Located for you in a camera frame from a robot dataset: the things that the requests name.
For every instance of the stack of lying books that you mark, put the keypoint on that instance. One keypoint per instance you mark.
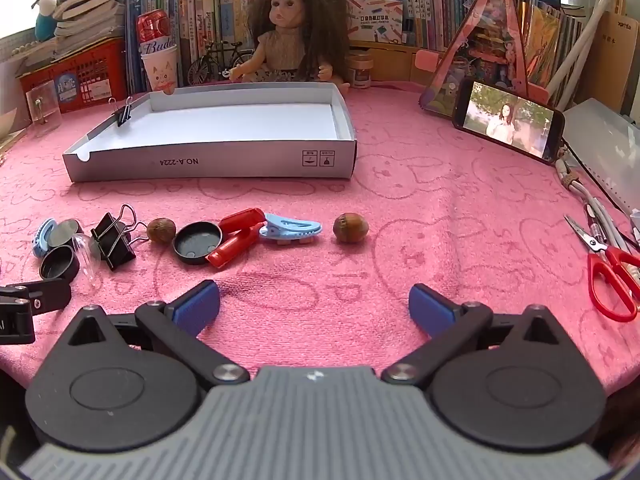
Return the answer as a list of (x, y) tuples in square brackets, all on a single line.
[(85, 20)]

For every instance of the row of colourful children's books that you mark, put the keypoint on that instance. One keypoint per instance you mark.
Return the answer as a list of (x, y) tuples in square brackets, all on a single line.
[(210, 10)]

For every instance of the blue and white plush toy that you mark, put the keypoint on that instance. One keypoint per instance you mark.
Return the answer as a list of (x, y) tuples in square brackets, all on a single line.
[(46, 15)]

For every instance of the brown-lidded jar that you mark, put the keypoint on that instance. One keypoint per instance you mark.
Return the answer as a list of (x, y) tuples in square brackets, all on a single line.
[(361, 72)]

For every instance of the black round lid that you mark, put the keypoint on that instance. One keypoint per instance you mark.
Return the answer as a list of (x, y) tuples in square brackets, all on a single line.
[(196, 244)]

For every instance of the white cat-print paper cup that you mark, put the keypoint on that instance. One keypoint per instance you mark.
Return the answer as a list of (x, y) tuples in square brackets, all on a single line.
[(160, 72)]

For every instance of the grey plastic file case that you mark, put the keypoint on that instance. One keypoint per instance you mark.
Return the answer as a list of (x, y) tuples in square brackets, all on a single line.
[(605, 145)]

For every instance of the black miniature bicycle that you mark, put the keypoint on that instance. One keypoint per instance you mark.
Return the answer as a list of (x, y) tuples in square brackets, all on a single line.
[(215, 62)]

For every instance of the pink bunny-print table cloth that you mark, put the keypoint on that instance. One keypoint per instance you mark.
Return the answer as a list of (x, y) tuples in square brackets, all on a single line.
[(450, 210)]

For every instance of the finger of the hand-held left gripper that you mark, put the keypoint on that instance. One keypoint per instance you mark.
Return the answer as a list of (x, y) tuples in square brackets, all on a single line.
[(50, 296)]

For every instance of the clear glass mug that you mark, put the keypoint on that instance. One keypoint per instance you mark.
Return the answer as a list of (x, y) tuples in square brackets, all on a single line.
[(44, 107)]

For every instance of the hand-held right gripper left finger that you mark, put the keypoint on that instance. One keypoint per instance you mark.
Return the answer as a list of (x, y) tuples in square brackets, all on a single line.
[(192, 307)]

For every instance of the row of thin picture books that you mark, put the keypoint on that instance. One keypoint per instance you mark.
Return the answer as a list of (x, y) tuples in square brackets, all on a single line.
[(545, 40)]

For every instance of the black smartphone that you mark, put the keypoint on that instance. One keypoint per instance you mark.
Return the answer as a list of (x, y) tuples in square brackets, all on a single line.
[(507, 120)]

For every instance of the red drink can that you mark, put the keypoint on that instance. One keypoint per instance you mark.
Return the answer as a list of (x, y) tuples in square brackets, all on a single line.
[(154, 27)]

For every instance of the long-haired doll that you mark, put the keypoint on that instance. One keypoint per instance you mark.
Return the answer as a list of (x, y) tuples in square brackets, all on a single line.
[(285, 45)]

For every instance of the large black binder clip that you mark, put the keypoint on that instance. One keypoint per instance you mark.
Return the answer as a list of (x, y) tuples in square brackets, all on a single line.
[(112, 242)]

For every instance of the small black binder clip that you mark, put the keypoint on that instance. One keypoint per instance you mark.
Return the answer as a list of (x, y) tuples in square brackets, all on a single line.
[(122, 116)]

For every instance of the clear plastic capsule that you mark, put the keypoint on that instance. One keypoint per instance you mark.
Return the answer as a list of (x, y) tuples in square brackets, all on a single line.
[(89, 265)]

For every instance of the black bottle cap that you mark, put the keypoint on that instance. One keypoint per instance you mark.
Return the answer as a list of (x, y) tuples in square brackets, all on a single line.
[(59, 265), (67, 234)]

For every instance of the white plastic pipes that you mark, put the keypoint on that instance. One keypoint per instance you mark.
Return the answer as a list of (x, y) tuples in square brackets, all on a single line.
[(585, 35)]

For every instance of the wooden drawer shelf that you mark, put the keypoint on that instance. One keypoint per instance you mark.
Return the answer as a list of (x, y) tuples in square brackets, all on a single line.
[(400, 62)]

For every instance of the brown nut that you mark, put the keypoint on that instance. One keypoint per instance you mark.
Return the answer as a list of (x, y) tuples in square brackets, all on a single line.
[(351, 227), (161, 231)]

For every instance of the curved blue hair claw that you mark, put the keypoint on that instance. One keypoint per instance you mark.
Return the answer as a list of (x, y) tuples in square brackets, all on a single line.
[(41, 240)]

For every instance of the red plastic crate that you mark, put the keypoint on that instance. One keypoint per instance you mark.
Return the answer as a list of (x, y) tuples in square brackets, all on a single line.
[(85, 75)]

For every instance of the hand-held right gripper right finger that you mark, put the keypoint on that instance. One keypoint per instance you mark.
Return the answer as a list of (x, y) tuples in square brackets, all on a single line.
[(430, 307)]

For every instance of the white cardboard box tray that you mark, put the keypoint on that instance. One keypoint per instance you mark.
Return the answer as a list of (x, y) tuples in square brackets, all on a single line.
[(225, 120)]

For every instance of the pink triangular toy house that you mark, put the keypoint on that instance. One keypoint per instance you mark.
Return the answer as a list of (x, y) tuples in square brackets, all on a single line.
[(480, 60)]

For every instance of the row of blue thin booklets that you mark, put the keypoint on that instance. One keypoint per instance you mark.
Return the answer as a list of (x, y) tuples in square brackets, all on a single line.
[(136, 5)]

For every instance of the brown cardboard board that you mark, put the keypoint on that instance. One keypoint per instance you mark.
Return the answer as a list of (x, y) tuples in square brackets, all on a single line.
[(612, 65)]

